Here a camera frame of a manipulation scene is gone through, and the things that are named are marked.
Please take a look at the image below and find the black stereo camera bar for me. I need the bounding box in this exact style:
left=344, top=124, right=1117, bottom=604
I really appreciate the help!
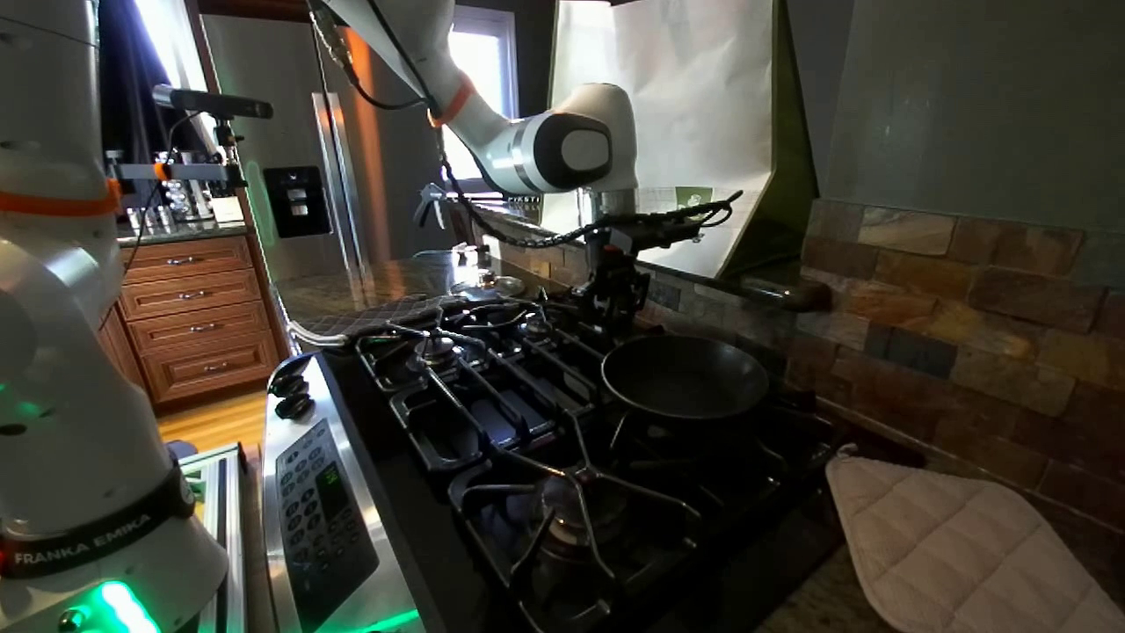
left=148, top=80, right=279, bottom=124

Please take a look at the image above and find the black stove knob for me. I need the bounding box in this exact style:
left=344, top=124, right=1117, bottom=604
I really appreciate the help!
left=265, top=350, right=317, bottom=398
left=270, top=391, right=320, bottom=424

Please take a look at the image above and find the stainless steel refrigerator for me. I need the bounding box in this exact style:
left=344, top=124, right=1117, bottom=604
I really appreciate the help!
left=189, top=9, right=469, bottom=277

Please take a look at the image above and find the wooden drawer cabinet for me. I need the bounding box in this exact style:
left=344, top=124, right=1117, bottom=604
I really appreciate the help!
left=100, top=227, right=292, bottom=413

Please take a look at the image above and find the black camera stand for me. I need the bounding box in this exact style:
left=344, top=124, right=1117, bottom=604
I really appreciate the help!
left=101, top=116, right=255, bottom=227

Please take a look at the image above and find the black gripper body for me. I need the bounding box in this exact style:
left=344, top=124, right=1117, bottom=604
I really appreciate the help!
left=582, top=227, right=655, bottom=303

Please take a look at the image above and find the black gas stove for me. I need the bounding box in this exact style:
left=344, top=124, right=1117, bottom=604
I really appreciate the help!
left=257, top=293, right=852, bottom=633

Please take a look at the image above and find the bright window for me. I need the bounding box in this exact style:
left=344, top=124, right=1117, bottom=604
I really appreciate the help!
left=443, top=2, right=526, bottom=119

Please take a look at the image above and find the white green catering bag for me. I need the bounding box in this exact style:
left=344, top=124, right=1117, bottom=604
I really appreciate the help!
left=548, top=0, right=823, bottom=285

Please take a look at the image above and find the white quilted pot holder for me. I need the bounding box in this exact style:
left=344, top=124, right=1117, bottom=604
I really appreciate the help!
left=823, top=449, right=1125, bottom=633

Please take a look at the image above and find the black frying pan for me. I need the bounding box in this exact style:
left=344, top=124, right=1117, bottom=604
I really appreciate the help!
left=582, top=309, right=776, bottom=428

